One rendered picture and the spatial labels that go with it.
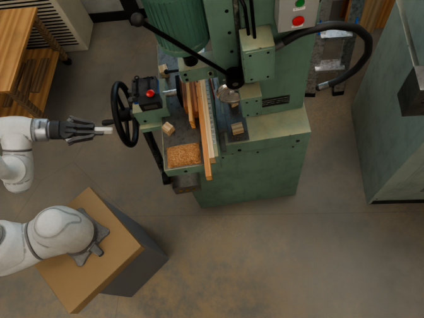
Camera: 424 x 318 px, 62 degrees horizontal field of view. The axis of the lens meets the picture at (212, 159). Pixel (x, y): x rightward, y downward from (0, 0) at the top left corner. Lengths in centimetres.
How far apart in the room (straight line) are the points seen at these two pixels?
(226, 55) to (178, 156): 39
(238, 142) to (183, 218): 89
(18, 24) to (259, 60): 195
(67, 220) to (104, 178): 111
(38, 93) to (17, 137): 130
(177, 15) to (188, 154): 49
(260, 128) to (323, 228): 90
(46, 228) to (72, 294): 34
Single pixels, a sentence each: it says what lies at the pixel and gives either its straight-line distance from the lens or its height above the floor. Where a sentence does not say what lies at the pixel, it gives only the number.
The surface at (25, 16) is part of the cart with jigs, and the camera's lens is 274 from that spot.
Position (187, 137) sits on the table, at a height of 90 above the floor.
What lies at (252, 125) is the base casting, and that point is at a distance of 146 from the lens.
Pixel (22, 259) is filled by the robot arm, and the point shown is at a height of 89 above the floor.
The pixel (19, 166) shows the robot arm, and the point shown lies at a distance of 149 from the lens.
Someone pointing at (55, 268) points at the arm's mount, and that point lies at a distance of 164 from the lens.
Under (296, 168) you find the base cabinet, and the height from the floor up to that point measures 43.
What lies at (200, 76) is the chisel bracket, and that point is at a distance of 133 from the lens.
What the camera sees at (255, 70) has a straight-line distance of 109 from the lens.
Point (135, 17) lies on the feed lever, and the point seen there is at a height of 144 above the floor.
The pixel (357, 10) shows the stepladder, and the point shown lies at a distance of 210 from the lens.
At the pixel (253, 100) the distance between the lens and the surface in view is 120.
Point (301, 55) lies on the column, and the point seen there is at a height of 114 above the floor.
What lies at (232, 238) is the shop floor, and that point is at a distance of 212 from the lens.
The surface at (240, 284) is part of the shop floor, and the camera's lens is 209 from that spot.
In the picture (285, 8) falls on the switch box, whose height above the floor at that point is 140.
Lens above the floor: 208
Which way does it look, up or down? 65 degrees down
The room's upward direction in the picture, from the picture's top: 19 degrees counter-clockwise
